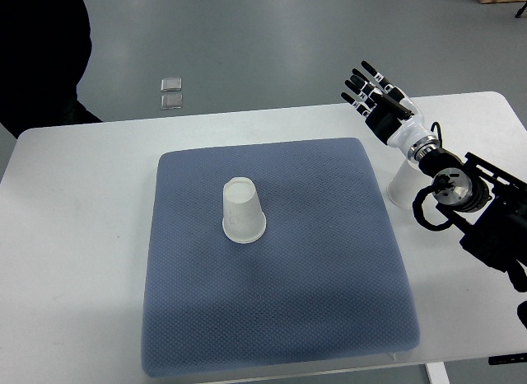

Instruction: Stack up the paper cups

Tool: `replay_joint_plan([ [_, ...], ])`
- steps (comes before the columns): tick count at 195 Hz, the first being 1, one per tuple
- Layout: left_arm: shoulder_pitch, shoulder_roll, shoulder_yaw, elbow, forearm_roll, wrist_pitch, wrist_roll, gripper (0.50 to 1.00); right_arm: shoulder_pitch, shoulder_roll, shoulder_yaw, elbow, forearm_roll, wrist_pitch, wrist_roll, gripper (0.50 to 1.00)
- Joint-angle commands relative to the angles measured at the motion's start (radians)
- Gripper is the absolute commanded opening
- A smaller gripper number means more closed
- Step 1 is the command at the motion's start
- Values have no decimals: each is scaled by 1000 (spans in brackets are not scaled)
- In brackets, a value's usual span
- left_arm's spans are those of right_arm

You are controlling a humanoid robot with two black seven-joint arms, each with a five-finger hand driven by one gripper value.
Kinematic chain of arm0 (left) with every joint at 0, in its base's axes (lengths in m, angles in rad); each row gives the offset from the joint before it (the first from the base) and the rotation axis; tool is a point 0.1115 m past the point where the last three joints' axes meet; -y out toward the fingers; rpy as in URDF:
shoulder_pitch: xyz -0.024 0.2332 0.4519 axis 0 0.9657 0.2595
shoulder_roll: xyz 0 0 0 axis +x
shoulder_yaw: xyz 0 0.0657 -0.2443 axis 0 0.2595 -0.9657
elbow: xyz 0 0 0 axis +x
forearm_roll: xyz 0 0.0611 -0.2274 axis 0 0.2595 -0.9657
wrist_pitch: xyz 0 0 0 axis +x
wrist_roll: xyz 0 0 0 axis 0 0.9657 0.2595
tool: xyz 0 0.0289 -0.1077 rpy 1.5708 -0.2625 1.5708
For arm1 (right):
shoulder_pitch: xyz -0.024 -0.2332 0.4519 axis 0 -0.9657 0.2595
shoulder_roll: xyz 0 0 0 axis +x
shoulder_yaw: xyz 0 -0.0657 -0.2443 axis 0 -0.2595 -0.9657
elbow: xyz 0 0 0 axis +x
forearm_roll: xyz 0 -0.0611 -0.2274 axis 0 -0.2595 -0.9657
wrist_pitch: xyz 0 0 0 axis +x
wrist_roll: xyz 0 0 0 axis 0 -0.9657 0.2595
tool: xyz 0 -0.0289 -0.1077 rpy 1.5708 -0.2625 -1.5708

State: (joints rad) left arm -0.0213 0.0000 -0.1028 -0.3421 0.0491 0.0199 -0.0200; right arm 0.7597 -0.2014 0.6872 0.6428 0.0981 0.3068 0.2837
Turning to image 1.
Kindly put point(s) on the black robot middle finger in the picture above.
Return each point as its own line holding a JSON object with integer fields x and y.
{"x": 357, "y": 75}

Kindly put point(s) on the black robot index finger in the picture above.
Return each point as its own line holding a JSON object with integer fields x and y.
{"x": 382, "y": 82}

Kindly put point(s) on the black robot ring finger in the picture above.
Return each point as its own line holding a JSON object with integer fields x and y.
{"x": 361, "y": 92}

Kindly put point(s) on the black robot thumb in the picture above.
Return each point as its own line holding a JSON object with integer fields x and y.
{"x": 384, "y": 104}

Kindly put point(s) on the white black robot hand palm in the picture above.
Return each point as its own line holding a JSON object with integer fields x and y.
{"x": 409, "y": 135}

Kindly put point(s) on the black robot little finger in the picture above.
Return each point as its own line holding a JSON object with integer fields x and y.
{"x": 359, "y": 106}

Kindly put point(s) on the white paper cup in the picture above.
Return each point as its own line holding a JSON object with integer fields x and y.
{"x": 243, "y": 219}
{"x": 407, "y": 182}

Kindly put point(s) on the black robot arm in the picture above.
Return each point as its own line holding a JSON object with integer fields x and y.
{"x": 487, "y": 204}

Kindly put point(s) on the black tripod leg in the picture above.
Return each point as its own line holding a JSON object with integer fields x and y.
{"x": 520, "y": 12}

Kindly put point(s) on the white paper cup on pad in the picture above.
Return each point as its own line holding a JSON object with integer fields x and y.
{"x": 243, "y": 219}

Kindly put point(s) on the blue textured foam pad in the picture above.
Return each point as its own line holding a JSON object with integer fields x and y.
{"x": 326, "y": 279}

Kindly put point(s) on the upper metal floor plate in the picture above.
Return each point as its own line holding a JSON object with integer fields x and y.
{"x": 171, "y": 84}

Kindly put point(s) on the metal floor plate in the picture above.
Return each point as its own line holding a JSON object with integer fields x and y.
{"x": 171, "y": 101}
{"x": 171, "y": 84}

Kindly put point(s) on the lower metal floor plate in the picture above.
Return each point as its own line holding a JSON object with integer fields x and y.
{"x": 171, "y": 101}

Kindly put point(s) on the white table leg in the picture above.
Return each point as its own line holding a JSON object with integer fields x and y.
{"x": 437, "y": 373}

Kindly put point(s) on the black desk control panel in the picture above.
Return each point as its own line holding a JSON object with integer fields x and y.
{"x": 507, "y": 359}

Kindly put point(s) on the person in black clothing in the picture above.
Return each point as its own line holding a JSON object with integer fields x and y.
{"x": 45, "y": 48}

